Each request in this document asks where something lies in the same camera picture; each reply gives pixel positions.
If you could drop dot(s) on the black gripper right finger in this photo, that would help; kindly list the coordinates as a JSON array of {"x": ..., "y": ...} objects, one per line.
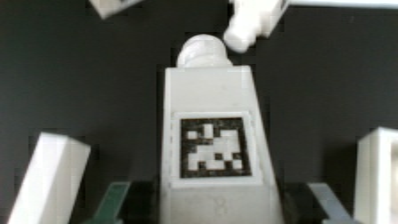
[{"x": 312, "y": 205}]

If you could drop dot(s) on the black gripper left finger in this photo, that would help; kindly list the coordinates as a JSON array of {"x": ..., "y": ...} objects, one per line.
[{"x": 129, "y": 206}]

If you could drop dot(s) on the white table leg two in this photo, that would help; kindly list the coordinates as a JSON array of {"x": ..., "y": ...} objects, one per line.
[{"x": 218, "y": 187}]

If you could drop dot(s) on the white table leg four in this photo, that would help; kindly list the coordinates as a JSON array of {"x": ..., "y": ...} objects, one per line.
[{"x": 253, "y": 21}]

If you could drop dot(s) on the white table leg three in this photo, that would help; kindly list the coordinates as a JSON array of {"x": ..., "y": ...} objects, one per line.
[{"x": 109, "y": 7}]

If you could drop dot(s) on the white marker sheet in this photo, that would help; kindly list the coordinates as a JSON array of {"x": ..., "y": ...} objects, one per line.
[{"x": 385, "y": 4}]

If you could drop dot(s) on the white front rail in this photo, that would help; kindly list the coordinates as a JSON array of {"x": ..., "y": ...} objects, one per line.
[{"x": 376, "y": 200}]

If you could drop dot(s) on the white left obstacle wall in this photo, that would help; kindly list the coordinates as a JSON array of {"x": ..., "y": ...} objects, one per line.
[{"x": 52, "y": 180}]

